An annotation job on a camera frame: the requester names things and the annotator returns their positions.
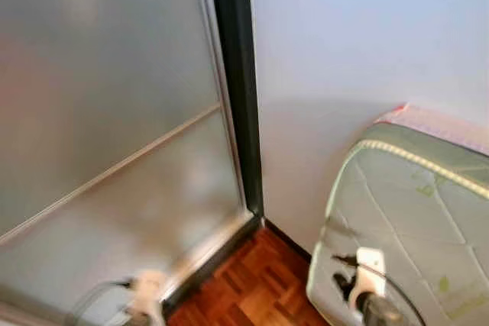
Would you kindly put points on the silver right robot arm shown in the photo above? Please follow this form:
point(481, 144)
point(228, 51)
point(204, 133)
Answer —
point(380, 312)

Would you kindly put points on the grey-green quilted mattress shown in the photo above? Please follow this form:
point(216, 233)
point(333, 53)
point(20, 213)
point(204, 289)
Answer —
point(412, 211)

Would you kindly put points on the pink fabric pad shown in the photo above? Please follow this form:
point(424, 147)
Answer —
point(443, 126)

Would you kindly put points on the frosted glass sliding door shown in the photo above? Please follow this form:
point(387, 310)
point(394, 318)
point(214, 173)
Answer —
point(107, 89)

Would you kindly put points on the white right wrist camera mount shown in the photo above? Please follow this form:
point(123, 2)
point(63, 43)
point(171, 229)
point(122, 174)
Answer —
point(370, 271)

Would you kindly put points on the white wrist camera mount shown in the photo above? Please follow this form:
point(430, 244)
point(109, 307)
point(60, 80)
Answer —
point(147, 288)
point(370, 271)

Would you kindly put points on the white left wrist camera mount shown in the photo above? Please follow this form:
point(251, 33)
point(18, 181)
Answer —
point(147, 288)

